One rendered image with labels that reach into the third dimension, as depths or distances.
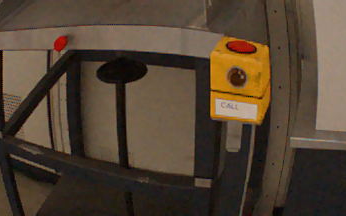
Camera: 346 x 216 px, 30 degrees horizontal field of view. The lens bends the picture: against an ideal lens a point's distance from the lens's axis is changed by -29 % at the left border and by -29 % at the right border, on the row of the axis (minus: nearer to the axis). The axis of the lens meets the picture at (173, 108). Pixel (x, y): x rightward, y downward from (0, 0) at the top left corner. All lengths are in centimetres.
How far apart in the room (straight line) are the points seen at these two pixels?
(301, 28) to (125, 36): 73
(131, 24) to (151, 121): 88
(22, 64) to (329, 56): 139
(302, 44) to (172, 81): 43
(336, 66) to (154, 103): 112
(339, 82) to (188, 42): 35
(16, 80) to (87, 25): 100
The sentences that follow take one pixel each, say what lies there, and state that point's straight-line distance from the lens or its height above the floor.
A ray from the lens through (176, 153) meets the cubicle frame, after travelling 231.
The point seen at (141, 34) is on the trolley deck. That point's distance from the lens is 143.
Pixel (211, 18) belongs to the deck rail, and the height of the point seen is 86.
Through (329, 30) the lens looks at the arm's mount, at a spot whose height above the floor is 95.
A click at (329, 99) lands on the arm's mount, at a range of 126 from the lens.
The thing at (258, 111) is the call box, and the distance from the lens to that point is 117.
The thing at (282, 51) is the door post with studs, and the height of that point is 57.
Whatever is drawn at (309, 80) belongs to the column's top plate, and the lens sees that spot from 149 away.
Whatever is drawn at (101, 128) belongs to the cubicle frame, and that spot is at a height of 27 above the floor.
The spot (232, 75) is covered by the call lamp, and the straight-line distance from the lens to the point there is 114.
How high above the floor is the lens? 133
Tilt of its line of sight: 26 degrees down
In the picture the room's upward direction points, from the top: straight up
